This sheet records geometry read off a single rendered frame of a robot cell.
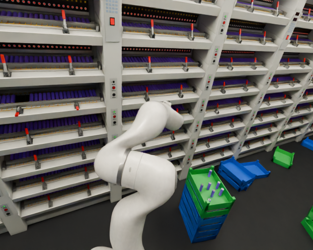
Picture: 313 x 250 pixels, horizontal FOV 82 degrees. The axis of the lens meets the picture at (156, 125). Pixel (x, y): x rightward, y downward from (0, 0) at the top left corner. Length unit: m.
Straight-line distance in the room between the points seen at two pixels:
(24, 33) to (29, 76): 0.18
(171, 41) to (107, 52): 0.37
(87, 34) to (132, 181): 0.75
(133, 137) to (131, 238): 0.28
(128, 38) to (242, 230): 1.64
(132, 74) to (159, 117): 0.64
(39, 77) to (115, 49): 0.39
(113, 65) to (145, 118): 0.61
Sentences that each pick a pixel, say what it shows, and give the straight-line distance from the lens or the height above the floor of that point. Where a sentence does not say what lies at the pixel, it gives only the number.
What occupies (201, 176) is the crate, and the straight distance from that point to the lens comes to 1.47.
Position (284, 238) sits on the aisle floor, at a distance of 1.98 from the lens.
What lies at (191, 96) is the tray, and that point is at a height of 0.92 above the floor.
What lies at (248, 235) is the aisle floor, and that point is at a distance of 1.83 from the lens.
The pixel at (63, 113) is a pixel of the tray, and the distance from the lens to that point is 1.12.
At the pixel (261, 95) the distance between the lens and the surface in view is 1.98.
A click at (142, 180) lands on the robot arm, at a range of 0.46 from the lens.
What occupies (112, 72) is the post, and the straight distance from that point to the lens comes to 1.06.
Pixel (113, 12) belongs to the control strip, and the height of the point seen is 1.41.
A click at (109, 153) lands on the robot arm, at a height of 1.11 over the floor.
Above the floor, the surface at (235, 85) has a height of 0.97.
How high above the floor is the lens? 1.42
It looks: 31 degrees down
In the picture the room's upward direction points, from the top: 7 degrees clockwise
